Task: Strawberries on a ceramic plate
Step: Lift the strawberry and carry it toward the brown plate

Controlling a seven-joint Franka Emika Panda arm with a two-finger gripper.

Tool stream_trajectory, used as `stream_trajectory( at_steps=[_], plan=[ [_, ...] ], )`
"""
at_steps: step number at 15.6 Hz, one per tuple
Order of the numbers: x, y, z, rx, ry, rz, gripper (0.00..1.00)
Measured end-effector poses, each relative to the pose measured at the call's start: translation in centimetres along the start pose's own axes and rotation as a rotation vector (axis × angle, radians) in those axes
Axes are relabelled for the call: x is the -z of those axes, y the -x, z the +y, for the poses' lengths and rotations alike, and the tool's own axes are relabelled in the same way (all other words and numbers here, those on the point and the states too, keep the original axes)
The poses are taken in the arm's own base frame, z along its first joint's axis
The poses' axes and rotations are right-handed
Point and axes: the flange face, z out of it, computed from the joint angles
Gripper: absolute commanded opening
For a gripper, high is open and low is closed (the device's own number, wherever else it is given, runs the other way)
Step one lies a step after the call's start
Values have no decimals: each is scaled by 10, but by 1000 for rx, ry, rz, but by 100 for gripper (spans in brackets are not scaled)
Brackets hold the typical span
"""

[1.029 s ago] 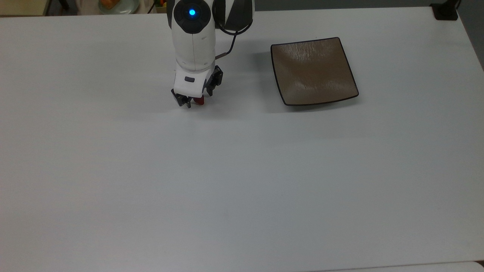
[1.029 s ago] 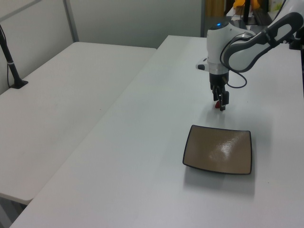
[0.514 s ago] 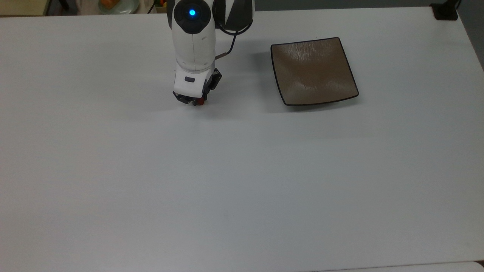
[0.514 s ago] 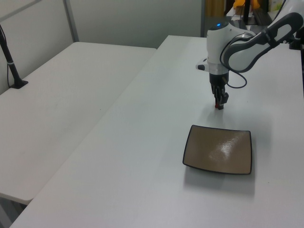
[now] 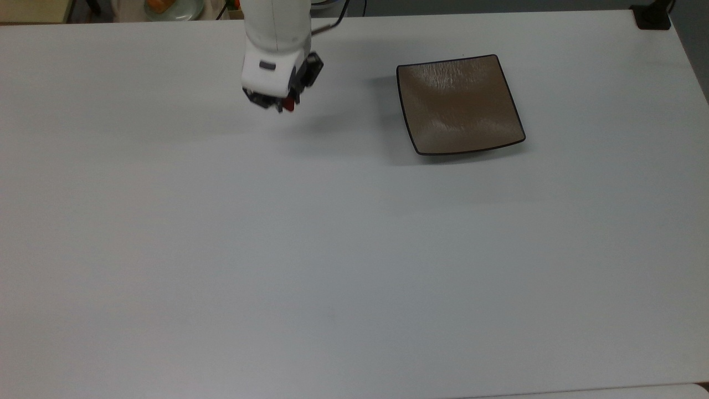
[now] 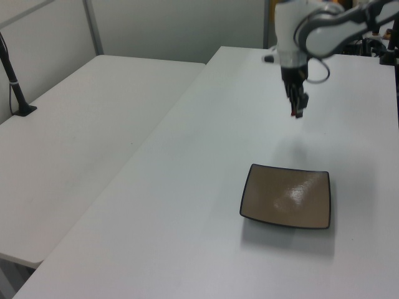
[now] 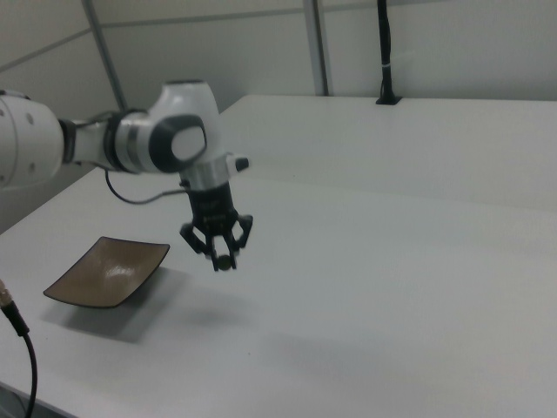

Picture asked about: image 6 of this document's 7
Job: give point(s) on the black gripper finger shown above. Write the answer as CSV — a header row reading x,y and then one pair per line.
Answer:
x,y
302,101
291,96

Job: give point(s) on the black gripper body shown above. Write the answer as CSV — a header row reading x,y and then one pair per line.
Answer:
x,y
294,76

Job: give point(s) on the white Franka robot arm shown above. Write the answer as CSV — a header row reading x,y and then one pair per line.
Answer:
x,y
321,40

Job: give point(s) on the square brown ceramic plate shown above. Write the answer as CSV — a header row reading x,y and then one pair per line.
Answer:
x,y
283,196

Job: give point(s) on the black equipment stand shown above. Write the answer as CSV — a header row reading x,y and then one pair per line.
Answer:
x,y
388,50

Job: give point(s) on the black pole with base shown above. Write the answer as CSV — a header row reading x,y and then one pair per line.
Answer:
x,y
17,93

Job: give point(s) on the grey metal partition post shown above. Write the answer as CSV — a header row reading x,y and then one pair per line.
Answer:
x,y
93,28
266,25

